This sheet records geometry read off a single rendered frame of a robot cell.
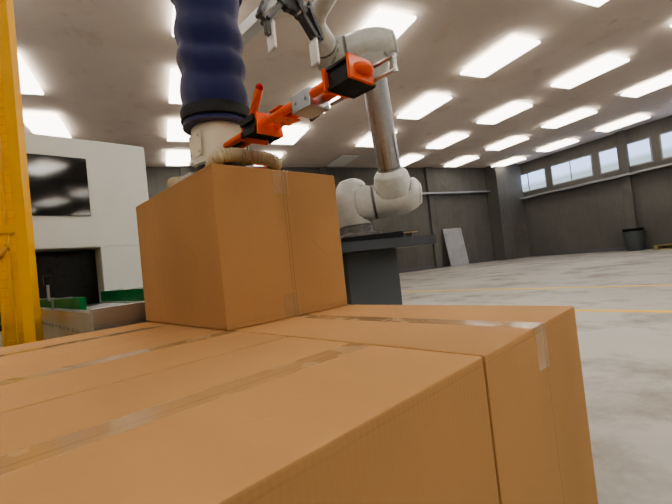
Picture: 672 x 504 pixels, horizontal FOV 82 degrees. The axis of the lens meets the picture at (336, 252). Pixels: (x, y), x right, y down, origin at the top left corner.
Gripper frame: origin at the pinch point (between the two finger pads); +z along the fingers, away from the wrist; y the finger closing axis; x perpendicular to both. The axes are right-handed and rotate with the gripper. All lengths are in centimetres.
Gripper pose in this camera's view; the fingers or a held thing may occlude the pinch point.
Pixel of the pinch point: (294, 54)
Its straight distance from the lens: 111.0
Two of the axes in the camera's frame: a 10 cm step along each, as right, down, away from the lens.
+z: 1.1, 9.9, -0.3
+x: 6.8, -0.9, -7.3
